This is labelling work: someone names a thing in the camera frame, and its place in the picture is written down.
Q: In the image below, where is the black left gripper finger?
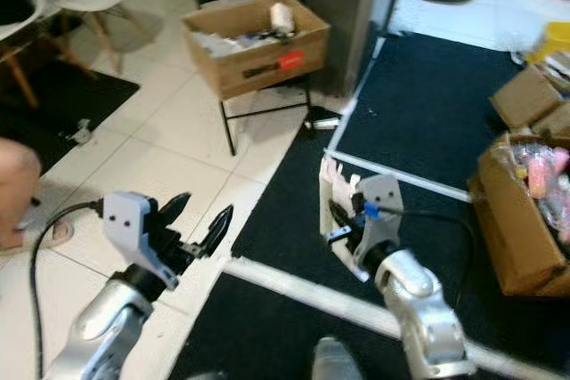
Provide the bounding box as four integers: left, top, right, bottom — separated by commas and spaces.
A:
158, 190, 194, 226
202, 204, 236, 259

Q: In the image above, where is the yellow bin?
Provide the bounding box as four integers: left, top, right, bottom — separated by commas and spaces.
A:
525, 19, 570, 67

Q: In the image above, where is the white floor tape strip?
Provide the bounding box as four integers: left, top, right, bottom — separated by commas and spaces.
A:
223, 255, 570, 380

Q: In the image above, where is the small silver bottle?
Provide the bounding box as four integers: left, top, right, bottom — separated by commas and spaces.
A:
306, 110, 342, 131

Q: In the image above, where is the black metal stand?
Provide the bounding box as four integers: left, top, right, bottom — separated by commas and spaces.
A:
217, 82, 318, 158

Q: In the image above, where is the small grey metal piece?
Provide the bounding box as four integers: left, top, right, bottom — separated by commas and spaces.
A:
69, 118, 95, 144

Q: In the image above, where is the black floor mat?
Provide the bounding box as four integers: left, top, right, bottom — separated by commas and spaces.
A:
0, 58, 142, 148

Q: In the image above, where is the person's foot in sandal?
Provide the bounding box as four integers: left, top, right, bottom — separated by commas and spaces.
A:
0, 139, 78, 254

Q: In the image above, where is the cardboard box with red label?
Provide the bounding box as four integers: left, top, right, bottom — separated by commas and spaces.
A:
182, 0, 331, 101

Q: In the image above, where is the white paper roll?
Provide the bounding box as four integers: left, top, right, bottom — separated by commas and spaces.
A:
268, 1, 296, 36

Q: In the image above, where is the small open cardboard box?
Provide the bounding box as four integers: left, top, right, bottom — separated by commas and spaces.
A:
489, 53, 570, 133

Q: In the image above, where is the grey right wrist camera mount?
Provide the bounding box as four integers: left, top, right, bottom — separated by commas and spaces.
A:
354, 173, 405, 267

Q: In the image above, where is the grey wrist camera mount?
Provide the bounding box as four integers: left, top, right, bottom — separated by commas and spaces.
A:
102, 190, 177, 289
354, 173, 405, 267

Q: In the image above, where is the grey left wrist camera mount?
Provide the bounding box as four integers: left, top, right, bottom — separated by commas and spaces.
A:
102, 190, 177, 289

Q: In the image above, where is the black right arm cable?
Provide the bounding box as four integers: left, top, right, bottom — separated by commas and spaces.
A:
372, 204, 476, 305

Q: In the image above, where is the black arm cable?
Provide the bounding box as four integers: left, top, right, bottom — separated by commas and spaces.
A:
372, 204, 476, 305
28, 198, 106, 380

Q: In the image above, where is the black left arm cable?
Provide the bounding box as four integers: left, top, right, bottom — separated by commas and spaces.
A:
28, 198, 106, 380

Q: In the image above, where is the cardboard box with pink cables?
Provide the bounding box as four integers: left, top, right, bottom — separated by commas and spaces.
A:
467, 129, 570, 299

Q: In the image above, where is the pink and white cable bundle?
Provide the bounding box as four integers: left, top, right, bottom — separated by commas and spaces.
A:
509, 140, 570, 243

